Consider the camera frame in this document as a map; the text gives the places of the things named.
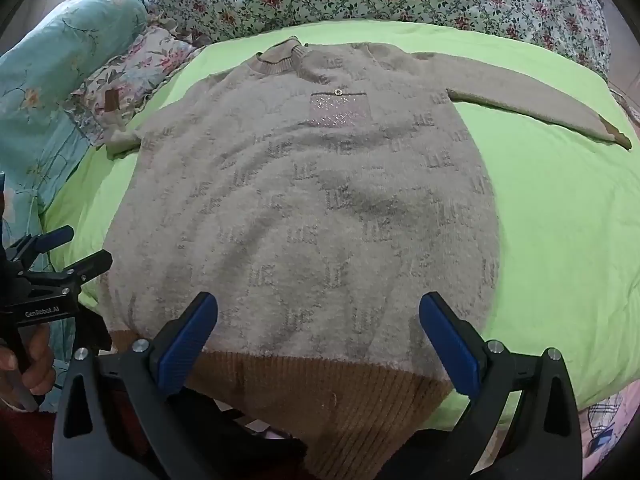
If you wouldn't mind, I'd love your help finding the dark cloth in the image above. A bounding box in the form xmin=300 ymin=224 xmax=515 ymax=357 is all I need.
xmin=95 ymin=385 xmax=307 ymax=480

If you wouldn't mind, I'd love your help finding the grey fuzzy sweater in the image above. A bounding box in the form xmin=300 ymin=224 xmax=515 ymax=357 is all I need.
xmin=95 ymin=36 xmax=634 ymax=480

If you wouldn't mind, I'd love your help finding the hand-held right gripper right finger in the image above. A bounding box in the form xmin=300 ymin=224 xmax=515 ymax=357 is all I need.
xmin=419 ymin=292 xmax=583 ymax=480

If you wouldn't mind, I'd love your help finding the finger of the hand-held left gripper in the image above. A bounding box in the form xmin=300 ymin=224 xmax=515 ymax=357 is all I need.
xmin=12 ymin=225 xmax=75 ymax=263
xmin=30 ymin=249 xmax=114 ymax=292

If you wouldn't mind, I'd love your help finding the person's left forearm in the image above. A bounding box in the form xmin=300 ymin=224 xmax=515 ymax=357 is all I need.
xmin=0 ymin=400 xmax=58 ymax=480

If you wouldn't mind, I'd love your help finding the light green bed sheet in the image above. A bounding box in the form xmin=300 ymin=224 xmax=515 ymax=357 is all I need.
xmin=42 ymin=20 xmax=640 ymax=431

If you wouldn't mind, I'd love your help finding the light plaid cloth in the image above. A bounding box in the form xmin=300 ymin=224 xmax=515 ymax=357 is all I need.
xmin=580 ymin=386 xmax=640 ymax=461

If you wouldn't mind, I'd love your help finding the patchwork floral pillow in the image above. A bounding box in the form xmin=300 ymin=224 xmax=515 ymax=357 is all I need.
xmin=70 ymin=25 xmax=207 ymax=150

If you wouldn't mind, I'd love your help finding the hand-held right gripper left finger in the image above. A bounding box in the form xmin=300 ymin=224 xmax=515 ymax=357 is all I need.
xmin=51 ymin=291 xmax=219 ymax=480

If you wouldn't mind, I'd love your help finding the person's left hand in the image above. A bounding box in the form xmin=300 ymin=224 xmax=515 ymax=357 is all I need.
xmin=0 ymin=322 xmax=57 ymax=397

